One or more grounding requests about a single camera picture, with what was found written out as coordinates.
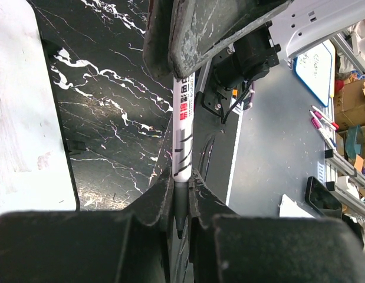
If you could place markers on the blue framed background whiteboard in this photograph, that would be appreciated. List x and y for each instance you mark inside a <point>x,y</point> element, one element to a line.
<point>316,69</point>

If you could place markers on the black smartphone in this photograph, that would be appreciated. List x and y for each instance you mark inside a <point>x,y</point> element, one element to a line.
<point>321,200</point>

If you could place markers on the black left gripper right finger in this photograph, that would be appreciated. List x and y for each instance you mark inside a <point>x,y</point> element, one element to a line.
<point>227,247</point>

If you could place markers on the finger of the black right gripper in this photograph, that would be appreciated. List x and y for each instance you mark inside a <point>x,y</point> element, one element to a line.
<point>201,29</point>
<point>160,15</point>

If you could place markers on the pink capped background marker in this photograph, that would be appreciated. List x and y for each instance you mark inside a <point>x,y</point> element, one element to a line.
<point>319,117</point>

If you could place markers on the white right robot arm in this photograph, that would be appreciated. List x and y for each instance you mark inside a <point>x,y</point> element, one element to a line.
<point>300,26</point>

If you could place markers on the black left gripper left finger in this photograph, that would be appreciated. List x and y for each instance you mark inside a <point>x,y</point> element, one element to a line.
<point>128,245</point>

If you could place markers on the cardboard box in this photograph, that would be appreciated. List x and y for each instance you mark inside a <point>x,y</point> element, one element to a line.
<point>349,105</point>

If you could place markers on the white whiteboard marker pen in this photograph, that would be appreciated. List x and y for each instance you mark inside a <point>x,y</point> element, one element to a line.
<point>182,146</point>

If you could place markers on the small white whiteboard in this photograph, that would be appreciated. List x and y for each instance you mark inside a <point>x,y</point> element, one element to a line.
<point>35,172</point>

